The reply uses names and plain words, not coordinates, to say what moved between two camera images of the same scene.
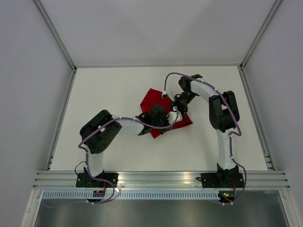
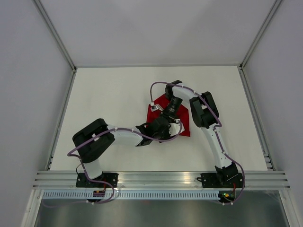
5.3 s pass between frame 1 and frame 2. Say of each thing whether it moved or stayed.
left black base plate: stayed
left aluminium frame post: stayed
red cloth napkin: moved
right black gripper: moved
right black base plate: stayed
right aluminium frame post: stayed
